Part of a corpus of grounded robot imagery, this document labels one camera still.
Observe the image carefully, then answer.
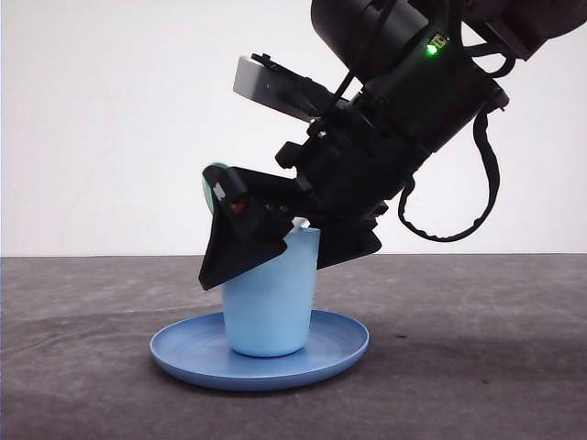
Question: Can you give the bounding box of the white plastic fork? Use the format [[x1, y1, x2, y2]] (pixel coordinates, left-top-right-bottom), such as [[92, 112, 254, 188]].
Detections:
[[293, 217, 310, 229]]

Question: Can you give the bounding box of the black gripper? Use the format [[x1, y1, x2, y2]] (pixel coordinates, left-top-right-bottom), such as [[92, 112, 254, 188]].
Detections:
[[198, 116, 431, 290]]

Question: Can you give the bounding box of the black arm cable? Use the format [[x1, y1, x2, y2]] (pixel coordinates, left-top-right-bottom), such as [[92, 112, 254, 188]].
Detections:
[[396, 109, 502, 242]]

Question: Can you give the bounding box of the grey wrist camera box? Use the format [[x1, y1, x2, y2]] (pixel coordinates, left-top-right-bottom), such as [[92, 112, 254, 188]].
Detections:
[[233, 53, 334, 122]]

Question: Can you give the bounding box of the mint green plastic spoon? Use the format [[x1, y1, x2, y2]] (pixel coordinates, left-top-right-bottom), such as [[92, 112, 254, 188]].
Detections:
[[202, 162, 227, 215]]

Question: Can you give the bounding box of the blue plastic plate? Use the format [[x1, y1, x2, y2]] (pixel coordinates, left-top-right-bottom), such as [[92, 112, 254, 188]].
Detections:
[[150, 309, 370, 391]]

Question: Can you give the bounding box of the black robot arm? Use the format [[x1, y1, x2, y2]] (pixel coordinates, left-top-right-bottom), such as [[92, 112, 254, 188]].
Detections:
[[199, 1, 586, 289]]

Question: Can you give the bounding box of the light blue plastic cup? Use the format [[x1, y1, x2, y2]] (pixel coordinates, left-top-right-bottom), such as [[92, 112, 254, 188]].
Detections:
[[222, 227, 320, 358]]

